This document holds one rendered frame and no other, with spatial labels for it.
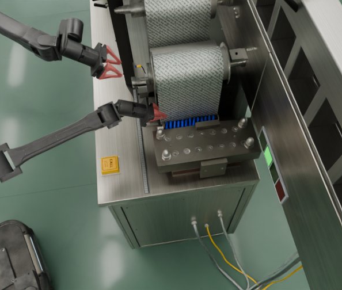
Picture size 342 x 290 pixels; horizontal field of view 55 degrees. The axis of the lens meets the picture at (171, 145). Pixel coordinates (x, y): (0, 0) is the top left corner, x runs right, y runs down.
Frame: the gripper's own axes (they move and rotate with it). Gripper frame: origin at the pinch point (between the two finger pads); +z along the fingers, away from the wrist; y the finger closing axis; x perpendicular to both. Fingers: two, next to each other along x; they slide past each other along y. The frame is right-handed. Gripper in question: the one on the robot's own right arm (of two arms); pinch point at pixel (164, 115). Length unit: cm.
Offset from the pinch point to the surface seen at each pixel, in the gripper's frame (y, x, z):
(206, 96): 0.3, 15.8, 9.8
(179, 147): 13.0, -1.3, 5.0
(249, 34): -7.3, 40.8, 12.2
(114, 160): 9.0, -23.8, -13.0
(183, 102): 0.3, 9.8, 2.9
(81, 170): -38, -123, 1
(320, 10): 20, 68, 0
